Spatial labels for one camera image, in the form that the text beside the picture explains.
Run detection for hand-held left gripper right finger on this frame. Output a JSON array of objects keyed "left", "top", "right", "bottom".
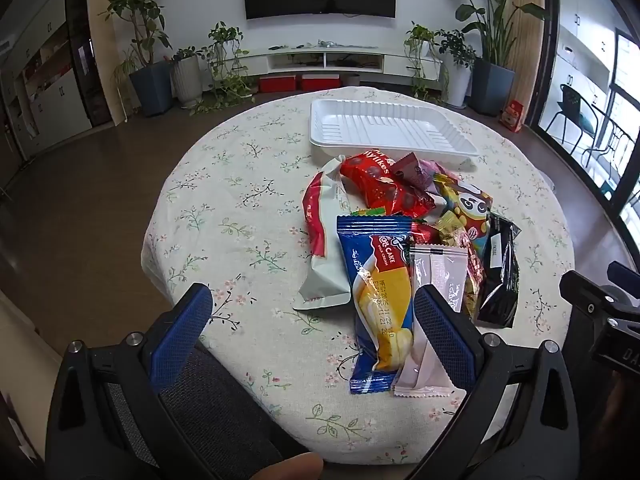
[{"left": 405, "top": 285, "right": 588, "bottom": 480}]

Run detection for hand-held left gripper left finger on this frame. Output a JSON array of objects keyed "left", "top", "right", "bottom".
[{"left": 45, "top": 282, "right": 216, "bottom": 480}]

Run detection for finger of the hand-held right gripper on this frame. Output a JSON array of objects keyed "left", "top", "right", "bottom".
[
  {"left": 559, "top": 270, "right": 640, "bottom": 323},
  {"left": 606, "top": 261, "right": 640, "bottom": 295}
]

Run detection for pale pink snack packet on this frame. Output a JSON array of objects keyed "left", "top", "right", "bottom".
[{"left": 391, "top": 244, "right": 471, "bottom": 400}]

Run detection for yellow and red snack packet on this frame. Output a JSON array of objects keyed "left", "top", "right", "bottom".
[{"left": 460, "top": 240, "right": 488, "bottom": 322}]

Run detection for blue and yellow cake packet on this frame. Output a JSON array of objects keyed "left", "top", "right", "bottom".
[{"left": 335, "top": 214, "right": 417, "bottom": 397}]

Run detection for black snack packet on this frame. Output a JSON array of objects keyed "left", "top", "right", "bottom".
[{"left": 474, "top": 211, "right": 522, "bottom": 330}]

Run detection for small red snack packet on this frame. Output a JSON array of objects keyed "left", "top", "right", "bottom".
[{"left": 411, "top": 221, "right": 442, "bottom": 247}]

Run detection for yellow small candy packet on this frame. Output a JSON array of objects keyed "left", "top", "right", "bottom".
[{"left": 434, "top": 211, "right": 468, "bottom": 247}]

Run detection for panda print snack bag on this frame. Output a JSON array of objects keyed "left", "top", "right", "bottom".
[{"left": 432, "top": 174, "right": 494, "bottom": 261}]

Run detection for green snack packet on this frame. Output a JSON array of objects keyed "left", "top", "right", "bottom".
[{"left": 349, "top": 207, "right": 401, "bottom": 219}]

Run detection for white and red snack packet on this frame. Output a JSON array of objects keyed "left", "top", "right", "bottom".
[{"left": 292, "top": 156, "right": 352, "bottom": 311}]

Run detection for red snack bag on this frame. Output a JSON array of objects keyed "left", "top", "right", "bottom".
[{"left": 339, "top": 148, "right": 437, "bottom": 221}]

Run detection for maroon small snack packet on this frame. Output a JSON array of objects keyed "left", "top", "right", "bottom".
[{"left": 390, "top": 152, "right": 433, "bottom": 195}]

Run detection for white plastic tray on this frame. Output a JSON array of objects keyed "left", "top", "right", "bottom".
[{"left": 309, "top": 99, "right": 480, "bottom": 166}]

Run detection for person's left hand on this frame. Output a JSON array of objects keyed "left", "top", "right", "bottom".
[{"left": 257, "top": 451, "right": 325, "bottom": 480}]

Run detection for black mesh chair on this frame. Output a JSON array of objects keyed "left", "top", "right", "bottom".
[{"left": 100, "top": 342, "right": 311, "bottom": 480}]

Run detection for black balcony chair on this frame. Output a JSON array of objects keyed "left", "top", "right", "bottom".
[{"left": 545, "top": 84, "right": 601, "bottom": 146}]

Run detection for red paper bag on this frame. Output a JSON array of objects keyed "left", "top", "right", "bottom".
[{"left": 500, "top": 100, "right": 525, "bottom": 132}]

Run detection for large-leaf plant in dark planter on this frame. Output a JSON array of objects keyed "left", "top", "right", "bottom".
[{"left": 430, "top": 0, "right": 551, "bottom": 116}]

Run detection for beige curtain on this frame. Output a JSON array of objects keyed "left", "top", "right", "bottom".
[{"left": 505, "top": 0, "right": 547, "bottom": 126}]

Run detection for bushy plant in white pot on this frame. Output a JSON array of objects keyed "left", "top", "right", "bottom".
[{"left": 437, "top": 29, "right": 476, "bottom": 108}]

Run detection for white balcony cabinets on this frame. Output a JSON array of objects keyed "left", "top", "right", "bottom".
[{"left": 557, "top": 0, "right": 617, "bottom": 101}]

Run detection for leafy tree in dark planter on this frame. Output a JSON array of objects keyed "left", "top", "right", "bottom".
[{"left": 100, "top": 0, "right": 175, "bottom": 117}]

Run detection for plant in white ribbed pot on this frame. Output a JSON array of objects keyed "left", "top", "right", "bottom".
[{"left": 170, "top": 47, "right": 203, "bottom": 108}]

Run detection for red storage box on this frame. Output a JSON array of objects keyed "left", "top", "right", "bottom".
[
  {"left": 258, "top": 76, "right": 297, "bottom": 93},
  {"left": 301, "top": 74, "right": 342, "bottom": 92}
]

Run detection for white television cabinet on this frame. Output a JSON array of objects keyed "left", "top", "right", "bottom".
[{"left": 210, "top": 46, "right": 443, "bottom": 82}]

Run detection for trailing vine plant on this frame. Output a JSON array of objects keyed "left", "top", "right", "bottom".
[
  {"left": 192, "top": 21, "right": 258, "bottom": 113},
  {"left": 402, "top": 22, "right": 451, "bottom": 103}
]

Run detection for white wall cabinet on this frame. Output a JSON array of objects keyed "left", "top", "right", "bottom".
[{"left": 0, "top": 0, "right": 93, "bottom": 161}]

